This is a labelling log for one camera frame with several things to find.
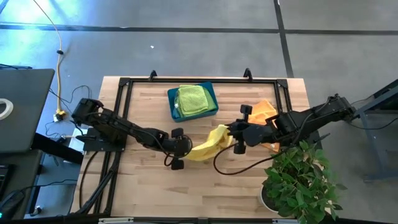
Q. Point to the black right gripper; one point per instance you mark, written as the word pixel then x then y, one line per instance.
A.
pixel 258 133

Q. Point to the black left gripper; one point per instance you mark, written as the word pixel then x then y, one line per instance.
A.
pixel 175 147

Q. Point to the orange microfiber towel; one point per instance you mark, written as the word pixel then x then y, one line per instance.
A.
pixel 262 112

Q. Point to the yellow microfiber towel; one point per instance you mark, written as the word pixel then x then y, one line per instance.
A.
pixel 208 146

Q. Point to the lime green microfiber towel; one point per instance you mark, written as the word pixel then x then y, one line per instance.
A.
pixel 192 99

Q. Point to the teal plastic bin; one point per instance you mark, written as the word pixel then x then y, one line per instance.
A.
pixel 189 88

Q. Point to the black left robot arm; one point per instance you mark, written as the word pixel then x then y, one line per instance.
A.
pixel 124 129

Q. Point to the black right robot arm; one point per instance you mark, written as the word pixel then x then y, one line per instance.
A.
pixel 317 119

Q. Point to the green potted plant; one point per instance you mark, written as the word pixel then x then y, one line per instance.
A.
pixel 301 186

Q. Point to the white power box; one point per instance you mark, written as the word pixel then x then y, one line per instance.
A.
pixel 74 145

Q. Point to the blue-grey metal cart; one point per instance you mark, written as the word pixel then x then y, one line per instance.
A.
pixel 371 158

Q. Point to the black desk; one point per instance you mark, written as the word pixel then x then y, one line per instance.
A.
pixel 21 168

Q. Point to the white tape roll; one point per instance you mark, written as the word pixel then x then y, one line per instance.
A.
pixel 10 109

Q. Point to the black computer mouse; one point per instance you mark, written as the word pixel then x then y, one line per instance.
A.
pixel 12 200

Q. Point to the black keyboard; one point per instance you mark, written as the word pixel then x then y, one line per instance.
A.
pixel 3 179

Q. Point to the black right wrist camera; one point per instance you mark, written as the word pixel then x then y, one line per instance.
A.
pixel 236 129

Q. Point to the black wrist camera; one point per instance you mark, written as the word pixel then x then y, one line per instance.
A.
pixel 236 129
pixel 188 145

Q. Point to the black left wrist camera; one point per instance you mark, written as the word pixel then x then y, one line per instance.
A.
pixel 188 145

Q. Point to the black frame clamp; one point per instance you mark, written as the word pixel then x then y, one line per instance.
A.
pixel 247 74
pixel 153 75

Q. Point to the black aluminium table frame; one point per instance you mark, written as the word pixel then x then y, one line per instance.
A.
pixel 202 81

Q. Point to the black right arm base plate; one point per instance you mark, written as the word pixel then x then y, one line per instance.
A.
pixel 315 139

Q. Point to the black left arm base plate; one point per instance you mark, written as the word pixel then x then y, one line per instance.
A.
pixel 93 146

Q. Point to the silver bracket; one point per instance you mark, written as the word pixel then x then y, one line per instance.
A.
pixel 115 220
pixel 284 221

